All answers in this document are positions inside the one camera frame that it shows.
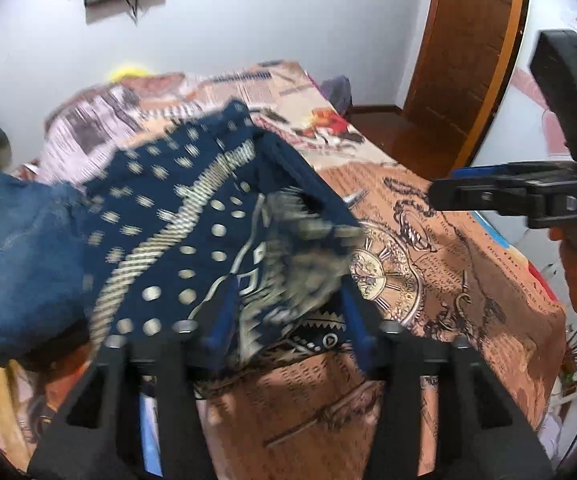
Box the purple cloth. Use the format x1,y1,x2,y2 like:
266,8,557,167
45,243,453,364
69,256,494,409
321,76,352,116

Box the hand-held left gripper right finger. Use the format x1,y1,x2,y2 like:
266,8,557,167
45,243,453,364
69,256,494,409
339,280,554,480

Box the brown wooden door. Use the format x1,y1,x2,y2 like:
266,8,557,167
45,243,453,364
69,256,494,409
403,0,532,171

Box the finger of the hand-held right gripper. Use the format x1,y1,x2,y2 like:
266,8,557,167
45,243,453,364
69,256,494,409
451,162,534,178
429,176,534,213

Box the printed blanket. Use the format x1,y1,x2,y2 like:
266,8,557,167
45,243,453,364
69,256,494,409
11,60,569,480

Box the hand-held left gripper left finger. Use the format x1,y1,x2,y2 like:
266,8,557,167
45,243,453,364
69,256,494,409
27,277,242,480

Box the folded blue jeans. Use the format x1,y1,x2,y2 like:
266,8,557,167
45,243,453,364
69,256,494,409
0,172,99,368

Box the yellow cloth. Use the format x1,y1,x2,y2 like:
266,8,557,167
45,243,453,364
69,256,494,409
108,62,156,83

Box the navy patterned hoodie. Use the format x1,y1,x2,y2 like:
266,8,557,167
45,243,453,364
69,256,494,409
76,99,387,378

